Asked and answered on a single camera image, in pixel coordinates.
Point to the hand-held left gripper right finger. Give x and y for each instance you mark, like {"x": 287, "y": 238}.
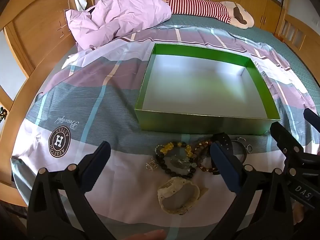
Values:
{"x": 224, "y": 165}

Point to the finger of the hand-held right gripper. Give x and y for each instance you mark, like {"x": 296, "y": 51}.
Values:
{"x": 283, "y": 137}
{"x": 312, "y": 120}

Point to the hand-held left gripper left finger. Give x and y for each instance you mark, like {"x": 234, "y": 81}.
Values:
{"x": 97, "y": 160}

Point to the dark metal bangle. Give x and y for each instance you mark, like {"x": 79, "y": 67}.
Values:
{"x": 245, "y": 155}

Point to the pale jade pendant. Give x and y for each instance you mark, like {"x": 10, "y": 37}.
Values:
{"x": 182, "y": 162}

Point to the green cardboard box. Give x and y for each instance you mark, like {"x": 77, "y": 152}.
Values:
{"x": 200, "y": 92}

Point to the plaid printed bed sheet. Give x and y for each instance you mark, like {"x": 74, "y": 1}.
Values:
{"x": 100, "y": 100}

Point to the wooden panel with windows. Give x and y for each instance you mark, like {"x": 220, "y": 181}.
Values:
{"x": 297, "y": 33}

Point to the pink duvet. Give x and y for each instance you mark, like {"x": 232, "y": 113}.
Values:
{"x": 125, "y": 15}

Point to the red striped plush toy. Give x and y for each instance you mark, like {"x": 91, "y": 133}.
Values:
{"x": 200, "y": 7}

